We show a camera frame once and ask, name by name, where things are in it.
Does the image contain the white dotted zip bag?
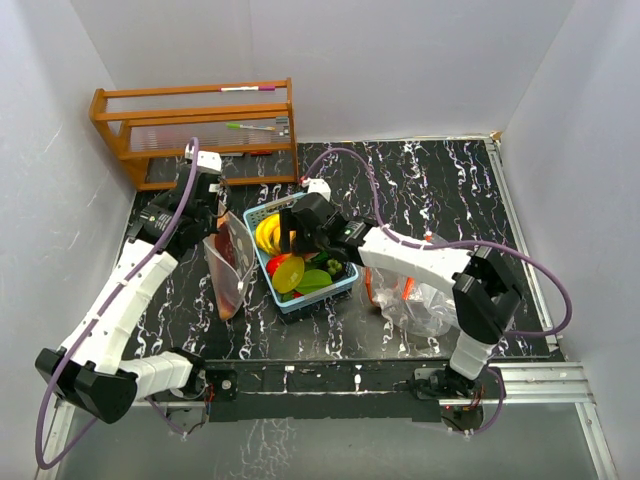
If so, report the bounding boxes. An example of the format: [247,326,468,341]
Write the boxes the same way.
[203,211,256,322]

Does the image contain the watermelon slice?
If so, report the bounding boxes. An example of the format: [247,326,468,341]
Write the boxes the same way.
[304,251,328,264]

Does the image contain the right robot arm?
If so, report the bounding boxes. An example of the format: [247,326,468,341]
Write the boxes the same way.
[279,193,523,397]

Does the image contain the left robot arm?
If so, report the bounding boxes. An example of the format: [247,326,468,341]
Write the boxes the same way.
[35,153,221,424]

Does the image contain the clear bag orange zipper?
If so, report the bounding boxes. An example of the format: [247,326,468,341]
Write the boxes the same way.
[358,227,470,337]

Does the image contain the green grapes bunch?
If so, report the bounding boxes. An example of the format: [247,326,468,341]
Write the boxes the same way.
[325,258,344,278]

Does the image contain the yellow banana bunch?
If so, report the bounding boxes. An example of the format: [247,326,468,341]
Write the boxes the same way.
[254,213,281,257]

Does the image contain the yellow starfruit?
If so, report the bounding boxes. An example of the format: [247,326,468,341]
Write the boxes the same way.
[271,255,305,294]

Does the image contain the light blue plastic basket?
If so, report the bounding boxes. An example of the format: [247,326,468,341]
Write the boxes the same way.
[243,192,359,314]

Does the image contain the green pen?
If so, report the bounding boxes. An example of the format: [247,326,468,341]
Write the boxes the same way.
[225,122,276,132]

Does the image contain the wooden shelf rack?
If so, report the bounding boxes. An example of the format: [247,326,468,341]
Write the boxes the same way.
[89,78,300,192]

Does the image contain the pink white pen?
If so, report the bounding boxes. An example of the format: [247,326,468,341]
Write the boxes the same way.
[219,85,277,93]

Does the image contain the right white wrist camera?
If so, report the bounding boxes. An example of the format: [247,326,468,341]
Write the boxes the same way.
[301,177,331,201]

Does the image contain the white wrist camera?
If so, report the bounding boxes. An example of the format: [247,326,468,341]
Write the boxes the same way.
[185,151,222,175]
[301,177,331,201]

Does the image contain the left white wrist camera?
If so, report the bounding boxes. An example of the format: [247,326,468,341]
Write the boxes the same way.
[185,151,222,175]

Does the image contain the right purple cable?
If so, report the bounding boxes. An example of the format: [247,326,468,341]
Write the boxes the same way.
[299,147,573,437]

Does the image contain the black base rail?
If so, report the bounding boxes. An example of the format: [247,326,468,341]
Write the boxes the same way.
[149,357,506,424]

